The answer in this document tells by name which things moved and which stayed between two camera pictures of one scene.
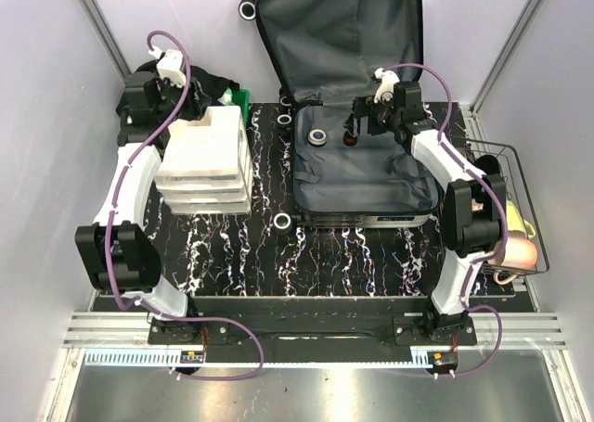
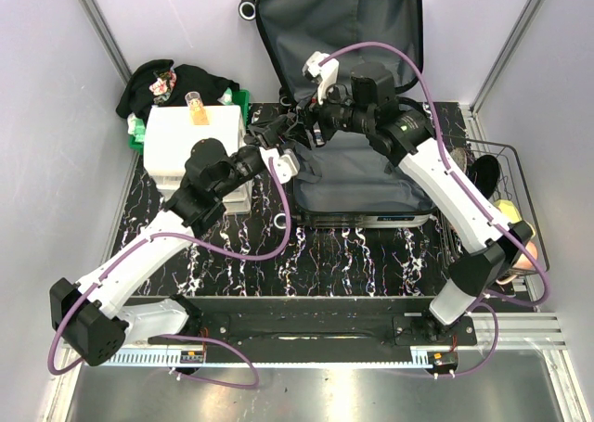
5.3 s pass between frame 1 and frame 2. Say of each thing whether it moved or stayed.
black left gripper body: moved
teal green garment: stayed
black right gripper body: moved
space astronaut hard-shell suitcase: stayed
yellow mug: stayed
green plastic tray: stayed
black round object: stayed
